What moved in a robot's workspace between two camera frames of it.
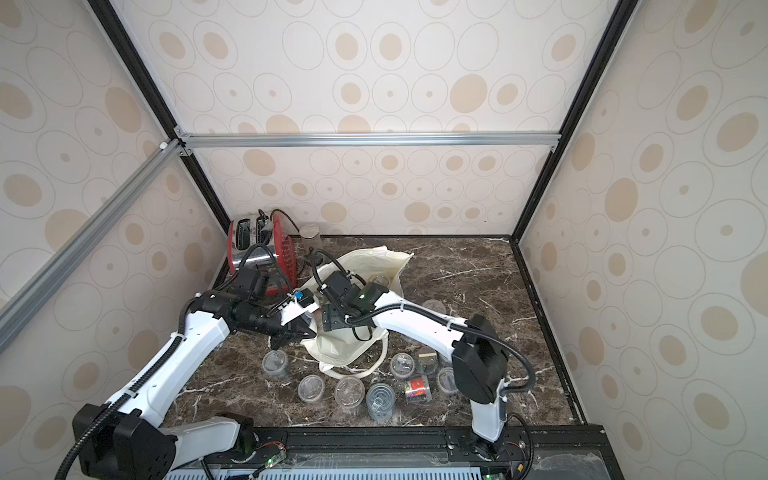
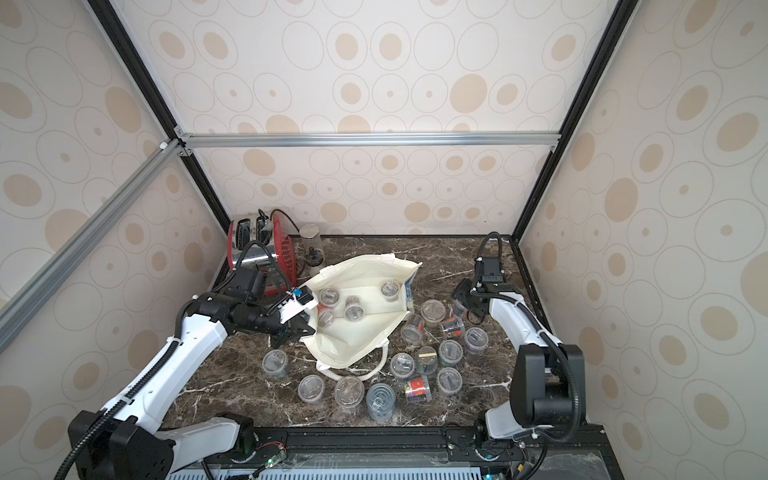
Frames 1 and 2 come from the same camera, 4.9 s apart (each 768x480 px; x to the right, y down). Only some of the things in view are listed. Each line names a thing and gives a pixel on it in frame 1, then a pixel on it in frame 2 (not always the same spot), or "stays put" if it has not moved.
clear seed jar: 381,402 stays put
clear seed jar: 275,363 stays put
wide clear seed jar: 349,393 stays put
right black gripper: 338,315 -> 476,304
